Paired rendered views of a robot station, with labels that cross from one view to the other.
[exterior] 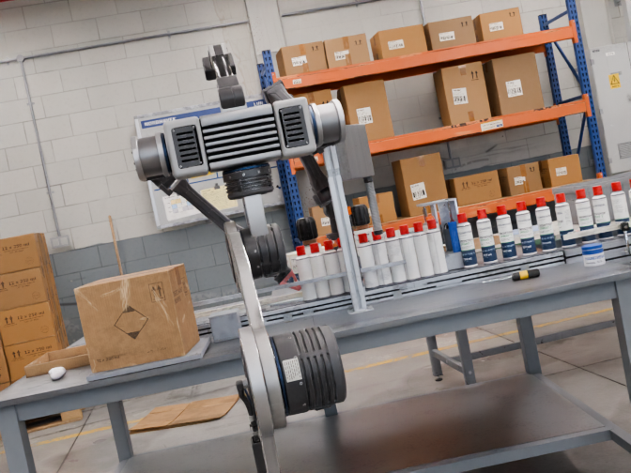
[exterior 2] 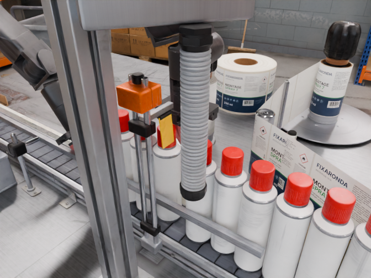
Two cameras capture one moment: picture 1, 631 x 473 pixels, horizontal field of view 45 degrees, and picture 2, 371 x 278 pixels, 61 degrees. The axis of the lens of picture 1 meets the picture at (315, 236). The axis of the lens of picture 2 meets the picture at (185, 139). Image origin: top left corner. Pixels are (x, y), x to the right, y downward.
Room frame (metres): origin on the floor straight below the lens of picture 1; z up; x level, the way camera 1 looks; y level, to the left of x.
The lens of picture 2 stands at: (2.47, -0.40, 1.35)
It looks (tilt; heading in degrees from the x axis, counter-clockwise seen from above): 32 degrees down; 37
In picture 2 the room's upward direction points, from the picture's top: straight up
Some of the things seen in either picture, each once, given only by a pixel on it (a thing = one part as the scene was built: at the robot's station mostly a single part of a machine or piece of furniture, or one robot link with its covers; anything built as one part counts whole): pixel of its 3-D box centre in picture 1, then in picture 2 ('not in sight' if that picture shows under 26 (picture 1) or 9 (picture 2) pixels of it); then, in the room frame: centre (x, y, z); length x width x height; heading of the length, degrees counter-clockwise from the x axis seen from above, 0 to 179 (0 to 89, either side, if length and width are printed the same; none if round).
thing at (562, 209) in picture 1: (564, 220); not in sight; (2.85, -0.92, 0.98); 0.05 x 0.05 x 0.20
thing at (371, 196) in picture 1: (373, 205); (194, 122); (2.73, -0.22, 1.18); 0.04 x 0.04 x 0.21
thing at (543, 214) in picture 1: (545, 224); not in sight; (2.84, -0.84, 0.98); 0.05 x 0.05 x 0.20
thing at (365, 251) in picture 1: (367, 260); (200, 192); (2.82, -0.17, 0.98); 0.05 x 0.05 x 0.20
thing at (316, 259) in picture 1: (318, 270); (125, 158); (2.82, 0.01, 0.98); 0.05 x 0.05 x 0.20
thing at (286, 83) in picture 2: not in sight; (281, 115); (3.21, -0.16, 0.97); 0.02 x 0.02 x 0.19
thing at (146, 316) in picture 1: (139, 315); not in sight; (2.48, 0.61, 0.99); 0.30 x 0.24 x 0.27; 87
